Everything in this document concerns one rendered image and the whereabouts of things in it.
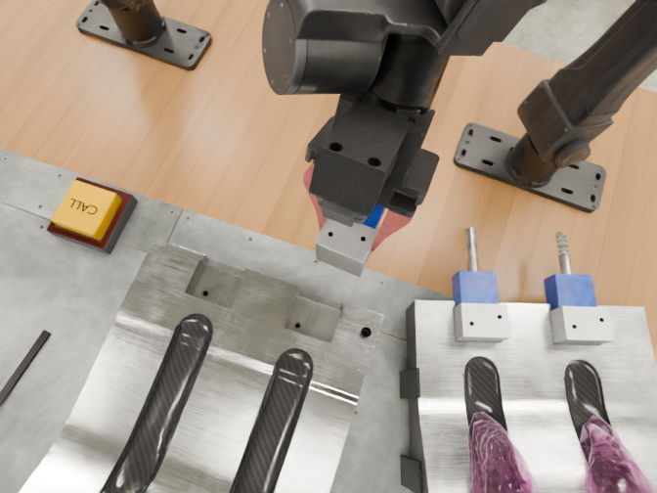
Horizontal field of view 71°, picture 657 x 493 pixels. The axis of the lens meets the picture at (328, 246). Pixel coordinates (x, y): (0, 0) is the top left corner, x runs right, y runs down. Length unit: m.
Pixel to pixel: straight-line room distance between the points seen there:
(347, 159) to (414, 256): 0.34
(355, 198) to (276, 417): 0.26
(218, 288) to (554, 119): 0.40
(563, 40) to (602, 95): 1.55
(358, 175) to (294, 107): 0.43
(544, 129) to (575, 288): 0.18
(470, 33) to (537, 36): 1.77
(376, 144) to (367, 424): 0.36
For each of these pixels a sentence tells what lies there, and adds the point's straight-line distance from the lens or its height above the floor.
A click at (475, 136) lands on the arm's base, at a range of 0.69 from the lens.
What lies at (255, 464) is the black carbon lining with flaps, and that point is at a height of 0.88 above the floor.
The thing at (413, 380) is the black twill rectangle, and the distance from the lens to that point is 0.52.
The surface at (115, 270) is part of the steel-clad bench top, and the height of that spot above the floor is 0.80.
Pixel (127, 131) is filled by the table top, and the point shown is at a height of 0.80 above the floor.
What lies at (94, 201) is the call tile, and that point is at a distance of 0.64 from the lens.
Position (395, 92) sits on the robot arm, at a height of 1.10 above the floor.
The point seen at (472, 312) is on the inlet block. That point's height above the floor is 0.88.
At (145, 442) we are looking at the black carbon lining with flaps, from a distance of 0.51.
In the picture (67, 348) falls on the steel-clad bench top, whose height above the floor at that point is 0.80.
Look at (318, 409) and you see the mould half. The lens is 0.47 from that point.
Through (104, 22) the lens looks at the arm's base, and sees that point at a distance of 0.84.
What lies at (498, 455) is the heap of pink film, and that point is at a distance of 0.50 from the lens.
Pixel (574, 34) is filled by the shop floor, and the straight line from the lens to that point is 2.12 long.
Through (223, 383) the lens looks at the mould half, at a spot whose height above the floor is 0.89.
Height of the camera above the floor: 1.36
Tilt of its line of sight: 71 degrees down
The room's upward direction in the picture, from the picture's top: 3 degrees clockwise
